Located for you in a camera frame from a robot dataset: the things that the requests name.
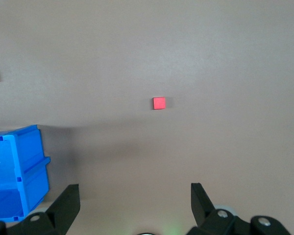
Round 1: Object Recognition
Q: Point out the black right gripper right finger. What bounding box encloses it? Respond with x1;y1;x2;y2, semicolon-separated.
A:
186;182;293;235

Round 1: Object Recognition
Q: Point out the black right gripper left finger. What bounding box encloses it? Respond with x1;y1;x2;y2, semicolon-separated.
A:
0;183;80;235

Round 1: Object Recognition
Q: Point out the red cube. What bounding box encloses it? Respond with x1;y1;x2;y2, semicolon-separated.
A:
152;96;167;110

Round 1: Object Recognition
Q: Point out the blue plastic storage bin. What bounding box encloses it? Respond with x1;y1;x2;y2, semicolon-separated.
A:
0;124;51;223

